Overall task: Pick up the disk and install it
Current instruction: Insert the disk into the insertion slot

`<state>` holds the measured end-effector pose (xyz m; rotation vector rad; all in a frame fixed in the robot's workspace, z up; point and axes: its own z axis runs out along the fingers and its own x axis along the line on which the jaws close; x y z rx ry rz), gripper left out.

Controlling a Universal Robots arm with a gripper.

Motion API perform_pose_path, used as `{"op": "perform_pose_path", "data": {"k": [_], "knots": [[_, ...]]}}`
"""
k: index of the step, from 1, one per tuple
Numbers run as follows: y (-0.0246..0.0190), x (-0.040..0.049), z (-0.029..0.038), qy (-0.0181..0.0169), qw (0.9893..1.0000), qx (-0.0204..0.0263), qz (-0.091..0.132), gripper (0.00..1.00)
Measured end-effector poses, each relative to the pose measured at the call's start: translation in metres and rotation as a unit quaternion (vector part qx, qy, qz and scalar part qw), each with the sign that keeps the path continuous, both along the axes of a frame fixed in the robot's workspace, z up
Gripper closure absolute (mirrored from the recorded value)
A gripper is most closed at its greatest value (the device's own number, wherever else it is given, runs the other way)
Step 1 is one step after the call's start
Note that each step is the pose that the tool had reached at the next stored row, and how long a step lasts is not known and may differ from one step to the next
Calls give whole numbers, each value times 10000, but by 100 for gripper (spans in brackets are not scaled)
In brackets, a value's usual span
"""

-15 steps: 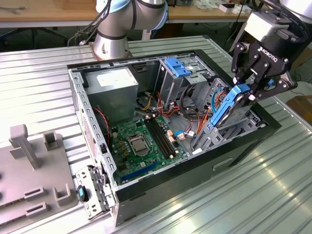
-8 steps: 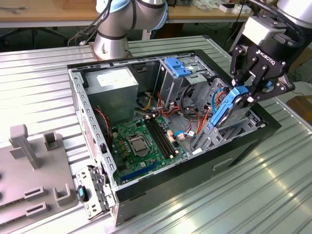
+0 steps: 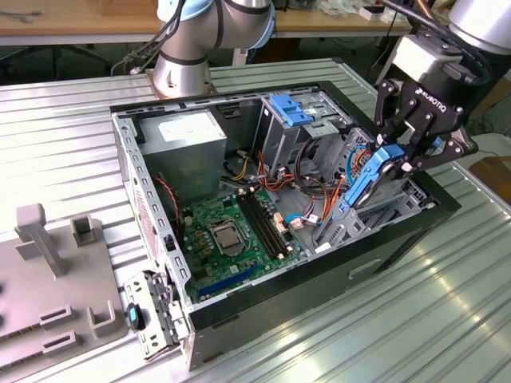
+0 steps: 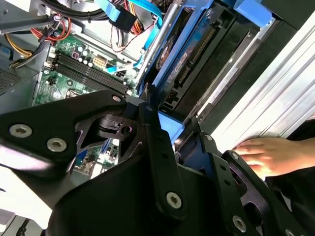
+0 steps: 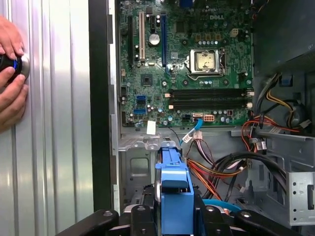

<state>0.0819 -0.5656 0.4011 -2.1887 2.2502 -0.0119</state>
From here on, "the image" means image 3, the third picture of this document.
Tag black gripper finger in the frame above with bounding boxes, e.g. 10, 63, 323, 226
373, 78, 419, 148
392, 114, 479, 177

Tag blue data wire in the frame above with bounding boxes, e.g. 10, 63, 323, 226
287, 147, 366, 228

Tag hard disk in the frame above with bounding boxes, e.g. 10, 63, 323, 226
342, 142, 412, 211

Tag orange power wire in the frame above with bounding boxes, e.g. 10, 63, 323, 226
319, 146, 377, 227

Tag grey metal disk bay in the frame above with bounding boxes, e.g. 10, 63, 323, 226
311, 126, 437, 256

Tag brown cardboard box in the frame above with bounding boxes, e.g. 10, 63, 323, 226
469, 156, 511, 200

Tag blue plastic drive latch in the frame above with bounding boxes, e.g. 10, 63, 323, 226
269, 92, 317, 127

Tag small white box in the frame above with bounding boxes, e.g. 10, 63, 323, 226
358, 4, 386, 20

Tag wooden desk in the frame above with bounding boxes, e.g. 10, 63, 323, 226
0, 0, 160, 47
275, 0, 452, 45

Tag grey metal drive cage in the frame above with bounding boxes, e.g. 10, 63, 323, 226
255, 88, 357, 183

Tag black RAM slot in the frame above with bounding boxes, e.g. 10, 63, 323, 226
244, 190, 287, 258
249, 189, 291, 256
240, 191, 282, 259
235, 191, 277, 261

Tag black open PC case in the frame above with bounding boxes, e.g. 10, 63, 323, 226
109, 79, 462, 372

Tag silver CPU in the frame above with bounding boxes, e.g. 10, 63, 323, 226
214, 227, 242, 251

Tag grey power supply unit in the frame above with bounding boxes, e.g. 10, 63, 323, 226
137, 109, 228, 203

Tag metal CPU socket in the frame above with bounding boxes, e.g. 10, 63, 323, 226
205, 217, 252, 259

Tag green motherboard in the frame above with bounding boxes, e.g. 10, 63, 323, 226
181, 186, 309, 305

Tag blue expansion slot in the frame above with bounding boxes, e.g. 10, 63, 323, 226
196, 263, 260, 299

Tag black case fan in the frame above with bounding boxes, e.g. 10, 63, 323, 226
153, 172, 188, 240

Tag black office chair base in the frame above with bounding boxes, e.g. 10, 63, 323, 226
0, 42, 113, 79

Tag black blue retainer latch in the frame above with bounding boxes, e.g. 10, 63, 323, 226
126, 302, 145, 331

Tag grey parts rack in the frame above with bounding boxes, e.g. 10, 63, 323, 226
0, 202, 135, 369

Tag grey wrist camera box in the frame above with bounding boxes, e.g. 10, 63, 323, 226
390, 34, 466, 83

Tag thick black cable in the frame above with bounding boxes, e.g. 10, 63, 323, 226
292, 138, 344, 199

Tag red yellow wire bundle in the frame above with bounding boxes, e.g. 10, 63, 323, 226
221, 148, 299, 197

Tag white plug thin wires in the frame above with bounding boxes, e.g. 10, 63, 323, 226
293, 195, 327, 231

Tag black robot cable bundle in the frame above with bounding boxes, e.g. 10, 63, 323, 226
110, 0, 188, 77

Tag grey slot bracket retainer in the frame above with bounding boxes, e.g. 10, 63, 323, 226
122, 269, 192, 362

